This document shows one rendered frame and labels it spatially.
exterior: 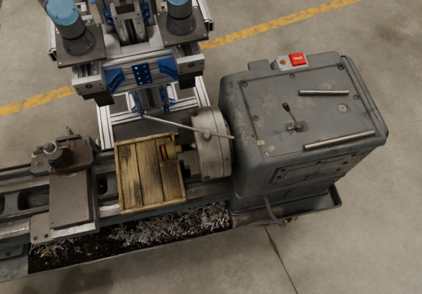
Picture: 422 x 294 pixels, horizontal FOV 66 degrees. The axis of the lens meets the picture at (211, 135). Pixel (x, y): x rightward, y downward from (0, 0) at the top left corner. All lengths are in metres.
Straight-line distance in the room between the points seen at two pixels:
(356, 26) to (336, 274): 2.32
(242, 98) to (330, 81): 0.38
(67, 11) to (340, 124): 1.19
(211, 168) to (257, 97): 0.34
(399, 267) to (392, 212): 0.38
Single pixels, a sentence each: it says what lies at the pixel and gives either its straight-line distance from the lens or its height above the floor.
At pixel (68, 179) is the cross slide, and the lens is 1.58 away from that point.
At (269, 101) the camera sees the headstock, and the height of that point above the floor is 1.25.
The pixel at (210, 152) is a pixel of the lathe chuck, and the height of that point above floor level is 1.20.
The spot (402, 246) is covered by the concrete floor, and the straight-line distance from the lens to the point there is 2.74.
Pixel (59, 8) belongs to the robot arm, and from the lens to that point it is 1.55.
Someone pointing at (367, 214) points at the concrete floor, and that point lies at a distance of 2.68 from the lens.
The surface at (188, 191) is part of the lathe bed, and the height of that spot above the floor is 0.86.
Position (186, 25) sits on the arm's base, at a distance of 1.61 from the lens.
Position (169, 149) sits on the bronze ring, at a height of 1.12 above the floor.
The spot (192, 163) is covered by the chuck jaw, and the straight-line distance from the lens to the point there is 1.35.
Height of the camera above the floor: 2.35
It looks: 64 degrees down
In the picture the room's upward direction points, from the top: 2 degrees clockwise
